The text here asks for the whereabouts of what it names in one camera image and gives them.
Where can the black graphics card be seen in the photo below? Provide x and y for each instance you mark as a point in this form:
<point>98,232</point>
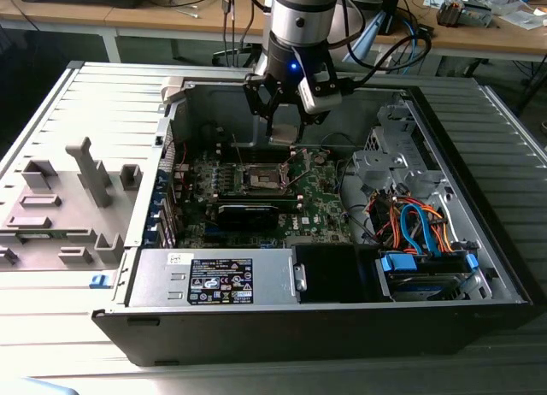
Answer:
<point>245,217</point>

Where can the CPU socket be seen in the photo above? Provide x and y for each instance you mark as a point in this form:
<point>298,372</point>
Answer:
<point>262,180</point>

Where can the wooden desk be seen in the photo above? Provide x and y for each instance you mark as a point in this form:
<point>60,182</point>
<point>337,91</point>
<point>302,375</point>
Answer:
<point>141,16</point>

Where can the black PC case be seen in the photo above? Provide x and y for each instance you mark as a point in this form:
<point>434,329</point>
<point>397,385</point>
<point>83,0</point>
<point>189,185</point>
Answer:
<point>299,335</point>

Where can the grey parts rack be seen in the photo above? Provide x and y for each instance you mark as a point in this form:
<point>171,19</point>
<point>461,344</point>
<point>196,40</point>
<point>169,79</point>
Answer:
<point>77,224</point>

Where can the green motherboard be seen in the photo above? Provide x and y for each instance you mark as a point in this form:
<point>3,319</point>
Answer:
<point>316,198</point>

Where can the silver disk bay cage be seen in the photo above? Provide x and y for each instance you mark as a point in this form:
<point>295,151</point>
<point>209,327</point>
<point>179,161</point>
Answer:
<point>384,164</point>

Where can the hard disk blue carrier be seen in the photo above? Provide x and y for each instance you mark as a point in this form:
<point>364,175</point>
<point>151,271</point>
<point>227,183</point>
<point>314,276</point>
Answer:
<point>416,290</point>

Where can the round coin battery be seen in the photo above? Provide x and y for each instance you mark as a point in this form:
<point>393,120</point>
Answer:
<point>320,157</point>

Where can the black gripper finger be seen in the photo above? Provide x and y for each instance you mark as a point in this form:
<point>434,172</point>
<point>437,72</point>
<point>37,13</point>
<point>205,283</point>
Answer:
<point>258,91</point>
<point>308,118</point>

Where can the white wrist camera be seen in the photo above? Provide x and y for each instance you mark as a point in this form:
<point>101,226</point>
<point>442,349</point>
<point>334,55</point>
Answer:
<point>318,100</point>

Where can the black desktop stand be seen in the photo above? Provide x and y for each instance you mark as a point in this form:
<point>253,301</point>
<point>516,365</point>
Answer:
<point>391,23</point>

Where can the clear plastic bag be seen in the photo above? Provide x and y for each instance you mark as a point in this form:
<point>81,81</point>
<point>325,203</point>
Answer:
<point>523,19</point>

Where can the black chair base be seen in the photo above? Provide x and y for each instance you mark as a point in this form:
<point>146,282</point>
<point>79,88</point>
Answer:
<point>224,56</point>

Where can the copper CPU cooler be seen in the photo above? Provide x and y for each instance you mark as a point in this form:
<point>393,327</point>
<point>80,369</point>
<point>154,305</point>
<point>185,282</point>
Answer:
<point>448,12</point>

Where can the silver drive unit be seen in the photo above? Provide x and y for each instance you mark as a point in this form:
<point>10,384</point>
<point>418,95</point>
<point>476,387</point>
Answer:
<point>476,14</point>

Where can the black fan shroud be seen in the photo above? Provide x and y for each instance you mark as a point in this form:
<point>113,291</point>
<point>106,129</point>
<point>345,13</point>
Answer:
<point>325,275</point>

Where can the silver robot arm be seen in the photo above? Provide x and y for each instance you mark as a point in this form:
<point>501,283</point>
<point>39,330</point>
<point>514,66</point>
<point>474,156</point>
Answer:
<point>299,23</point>

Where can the silver power supply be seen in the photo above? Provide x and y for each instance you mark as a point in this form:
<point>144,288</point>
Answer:
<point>149,279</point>

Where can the pale blue rounded object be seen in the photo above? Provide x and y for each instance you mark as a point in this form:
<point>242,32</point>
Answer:
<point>34,388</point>

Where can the silver CPU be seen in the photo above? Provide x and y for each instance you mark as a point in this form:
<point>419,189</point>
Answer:
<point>284,135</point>

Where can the small blue clip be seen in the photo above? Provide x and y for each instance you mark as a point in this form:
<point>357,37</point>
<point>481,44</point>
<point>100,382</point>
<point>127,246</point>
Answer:
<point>98,281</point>

